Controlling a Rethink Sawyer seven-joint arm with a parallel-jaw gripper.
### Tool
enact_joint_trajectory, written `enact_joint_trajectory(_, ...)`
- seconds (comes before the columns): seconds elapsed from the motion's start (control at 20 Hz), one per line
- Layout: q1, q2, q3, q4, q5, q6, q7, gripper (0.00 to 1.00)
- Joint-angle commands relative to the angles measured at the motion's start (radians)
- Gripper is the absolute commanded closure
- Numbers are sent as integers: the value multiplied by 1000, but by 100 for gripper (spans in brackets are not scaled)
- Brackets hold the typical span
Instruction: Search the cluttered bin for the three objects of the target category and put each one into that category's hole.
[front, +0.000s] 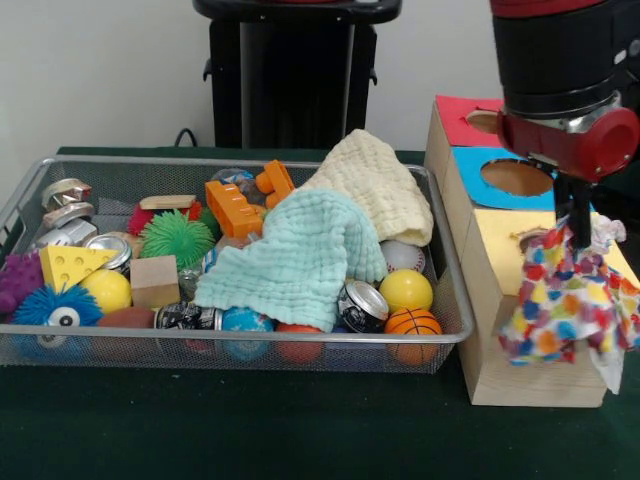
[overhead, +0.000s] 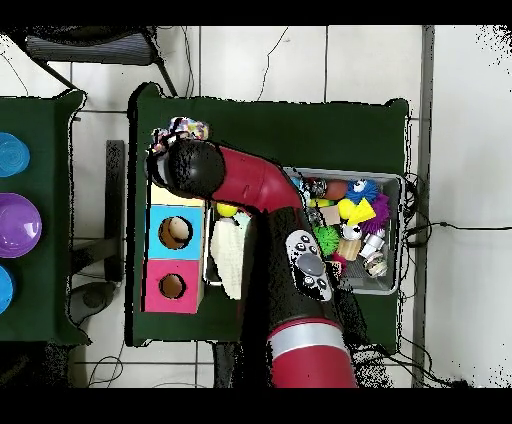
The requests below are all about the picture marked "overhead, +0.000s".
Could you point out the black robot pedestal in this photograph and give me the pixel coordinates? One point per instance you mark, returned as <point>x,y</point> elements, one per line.
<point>224,368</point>

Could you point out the yellow cheese wedge toy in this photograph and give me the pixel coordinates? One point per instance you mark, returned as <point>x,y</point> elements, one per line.
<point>360,212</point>

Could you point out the green spiky ball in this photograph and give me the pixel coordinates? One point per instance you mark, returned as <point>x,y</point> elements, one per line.
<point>328,240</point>

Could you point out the cream white waffle cloth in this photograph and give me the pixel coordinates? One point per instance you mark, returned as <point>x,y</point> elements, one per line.
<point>228,256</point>

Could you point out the wooden box with three holes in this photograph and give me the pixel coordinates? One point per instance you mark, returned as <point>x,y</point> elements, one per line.
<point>188,300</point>

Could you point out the grey and black chair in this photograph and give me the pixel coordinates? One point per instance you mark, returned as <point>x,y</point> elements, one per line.
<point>88,48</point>

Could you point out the colourful patterned cloth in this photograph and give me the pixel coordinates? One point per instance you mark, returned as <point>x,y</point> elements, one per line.
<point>192,128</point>

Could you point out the black upright panel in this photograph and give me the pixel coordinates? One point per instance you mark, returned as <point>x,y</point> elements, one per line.
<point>115,180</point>

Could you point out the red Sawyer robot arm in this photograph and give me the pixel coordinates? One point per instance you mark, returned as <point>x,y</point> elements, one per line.
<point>256,180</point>

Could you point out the yellow ball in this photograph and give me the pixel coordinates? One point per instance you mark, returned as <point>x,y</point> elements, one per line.
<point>227,210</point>

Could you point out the purple spiky toy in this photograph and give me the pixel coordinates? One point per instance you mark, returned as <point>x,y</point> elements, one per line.
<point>380,212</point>

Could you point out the plain wooden block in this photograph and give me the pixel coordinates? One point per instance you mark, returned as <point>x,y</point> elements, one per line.
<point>332,216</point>

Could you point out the blue spiky ball with eye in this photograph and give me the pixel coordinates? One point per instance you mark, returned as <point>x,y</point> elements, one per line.
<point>362,191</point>

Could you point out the purple plastic bowl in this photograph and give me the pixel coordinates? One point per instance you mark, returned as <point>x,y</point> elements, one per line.
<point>18,225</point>

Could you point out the dark green table cloth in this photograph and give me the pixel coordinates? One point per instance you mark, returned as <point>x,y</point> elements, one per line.
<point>320,132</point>
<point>40,120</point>

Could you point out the shallow clear mesh bin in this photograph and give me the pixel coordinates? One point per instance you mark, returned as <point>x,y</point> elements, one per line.
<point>384,284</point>

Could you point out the dark grey rounded base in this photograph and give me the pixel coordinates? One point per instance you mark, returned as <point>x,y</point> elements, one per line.
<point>94,298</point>

